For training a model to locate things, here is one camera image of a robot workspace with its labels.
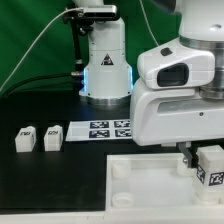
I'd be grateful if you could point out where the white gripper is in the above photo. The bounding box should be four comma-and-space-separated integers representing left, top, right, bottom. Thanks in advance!
130, 79, 224, 168

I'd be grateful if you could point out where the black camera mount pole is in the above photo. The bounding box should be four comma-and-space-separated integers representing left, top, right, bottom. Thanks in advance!
70, 20, 84, 75

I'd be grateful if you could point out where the white front table rail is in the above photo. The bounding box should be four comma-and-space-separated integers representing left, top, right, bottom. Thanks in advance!
0, 213, 224, 224

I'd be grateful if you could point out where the black cable bundle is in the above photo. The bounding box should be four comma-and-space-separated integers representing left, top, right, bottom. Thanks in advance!
0, 72, 83, 100

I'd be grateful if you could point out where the grey camera cable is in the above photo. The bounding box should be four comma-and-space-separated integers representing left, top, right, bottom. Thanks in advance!
0, 7, 83, 92

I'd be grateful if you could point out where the white marker tag sheet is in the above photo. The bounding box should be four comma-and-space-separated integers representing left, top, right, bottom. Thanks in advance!
66, 119, 132, 142

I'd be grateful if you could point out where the white cable at right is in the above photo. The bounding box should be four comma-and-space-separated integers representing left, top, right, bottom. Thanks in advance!
138, 0, 161, 48

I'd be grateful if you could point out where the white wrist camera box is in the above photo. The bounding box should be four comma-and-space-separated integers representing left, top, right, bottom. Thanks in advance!
138, 46, 215, 90

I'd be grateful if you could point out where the black mounted camera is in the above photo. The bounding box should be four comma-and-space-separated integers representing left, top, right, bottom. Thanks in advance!
63, 5, 119, 23

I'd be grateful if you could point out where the white square table top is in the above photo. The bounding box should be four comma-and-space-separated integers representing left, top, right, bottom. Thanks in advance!
106, 153, 224, 211

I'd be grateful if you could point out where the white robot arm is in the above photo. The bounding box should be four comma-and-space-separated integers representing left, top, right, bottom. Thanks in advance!
73, 0, 224, 168

